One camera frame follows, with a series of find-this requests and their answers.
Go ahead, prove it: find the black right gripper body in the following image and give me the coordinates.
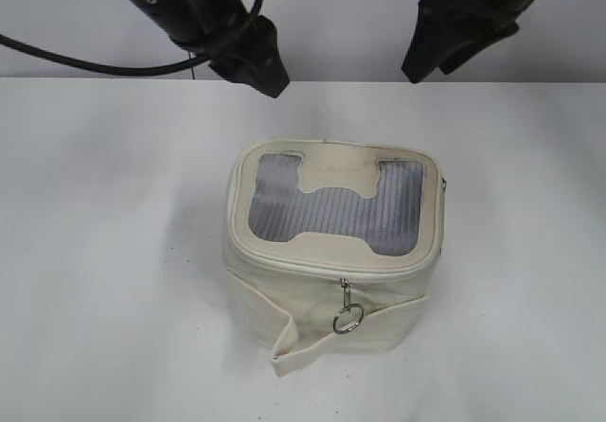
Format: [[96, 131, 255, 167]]
[[419, 0, 539, 40]]

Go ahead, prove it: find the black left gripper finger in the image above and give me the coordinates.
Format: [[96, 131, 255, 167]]
[[225, 15, 290, 98], [208, 55, 264, 92]]

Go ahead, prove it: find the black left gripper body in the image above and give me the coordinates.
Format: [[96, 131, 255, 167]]
[[141, 0, 263, 58]]

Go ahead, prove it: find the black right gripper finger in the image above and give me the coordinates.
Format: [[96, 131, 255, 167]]
[[401, 0, 476, 83], [438, 22, 519, 75]]

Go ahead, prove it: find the cream zippered bag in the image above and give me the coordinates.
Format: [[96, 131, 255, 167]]
[[223, 139, 447, 377]]

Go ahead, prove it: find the silver zipper pull ring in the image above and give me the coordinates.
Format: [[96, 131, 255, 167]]
[[330, 277, 365, 335]]

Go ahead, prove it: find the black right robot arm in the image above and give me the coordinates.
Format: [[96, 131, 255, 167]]
[[401, 0, 534, 83]]

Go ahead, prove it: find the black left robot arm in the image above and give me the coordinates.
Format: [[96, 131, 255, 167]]
[[129, 0, 290, 98]]

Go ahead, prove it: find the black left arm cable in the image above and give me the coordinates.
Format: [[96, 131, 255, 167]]
[[0, 0, 266, 77]]

